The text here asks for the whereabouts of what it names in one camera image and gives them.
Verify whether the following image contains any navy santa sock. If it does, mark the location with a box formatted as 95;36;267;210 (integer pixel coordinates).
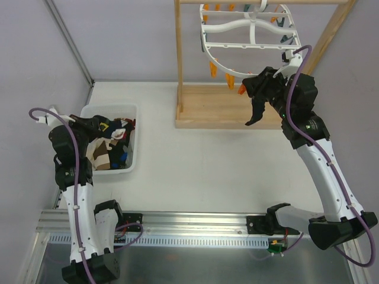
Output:
98;120;134;142
245;99;265;126

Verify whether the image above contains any orange clothespin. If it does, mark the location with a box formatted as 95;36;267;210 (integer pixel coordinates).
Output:
225;73;235;90
209;62;217;78
237;84;246;95

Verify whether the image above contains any white plastic clip hanger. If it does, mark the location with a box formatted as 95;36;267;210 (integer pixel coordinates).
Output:
200;1;301;78

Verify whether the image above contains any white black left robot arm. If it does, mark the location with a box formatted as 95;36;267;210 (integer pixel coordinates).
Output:
46;115;124;283

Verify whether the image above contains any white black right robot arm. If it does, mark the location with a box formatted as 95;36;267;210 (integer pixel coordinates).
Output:
239;67;378;250

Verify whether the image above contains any pile of dark socks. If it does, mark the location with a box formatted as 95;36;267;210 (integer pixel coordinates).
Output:
109;118;136;170

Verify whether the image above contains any wooden hanger stand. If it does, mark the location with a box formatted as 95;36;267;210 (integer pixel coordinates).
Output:
174;0;356;130

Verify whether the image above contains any beige brown sock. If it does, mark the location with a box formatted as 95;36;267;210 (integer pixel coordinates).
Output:
86;138;118;170

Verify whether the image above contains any white perforated plastic basket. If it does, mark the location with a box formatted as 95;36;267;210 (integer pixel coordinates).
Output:
81;103;140;176

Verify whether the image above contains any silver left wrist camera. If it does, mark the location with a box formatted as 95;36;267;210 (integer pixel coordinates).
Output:
33;106;75;128

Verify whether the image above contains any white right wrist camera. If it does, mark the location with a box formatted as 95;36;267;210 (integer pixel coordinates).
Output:
273;49;303;79

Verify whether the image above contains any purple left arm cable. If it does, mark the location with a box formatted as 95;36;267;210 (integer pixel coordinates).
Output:
28;108;144;284

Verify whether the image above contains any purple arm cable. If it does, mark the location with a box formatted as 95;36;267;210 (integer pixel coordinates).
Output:
28;108;144;284
284;44;376;268

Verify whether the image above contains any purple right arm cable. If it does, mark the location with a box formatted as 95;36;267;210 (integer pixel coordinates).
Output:
284;44;376;268

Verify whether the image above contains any aluminium mounting rail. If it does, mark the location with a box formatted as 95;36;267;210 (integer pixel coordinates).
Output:
36;209;263;237

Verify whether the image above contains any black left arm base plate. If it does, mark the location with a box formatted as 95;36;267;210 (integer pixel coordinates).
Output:
117;212;143;233

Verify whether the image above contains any white slotted cable duct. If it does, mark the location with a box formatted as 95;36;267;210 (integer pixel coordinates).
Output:
48;233;269;250

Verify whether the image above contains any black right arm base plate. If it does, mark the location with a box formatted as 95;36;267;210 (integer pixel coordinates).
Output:
246;214;300;236

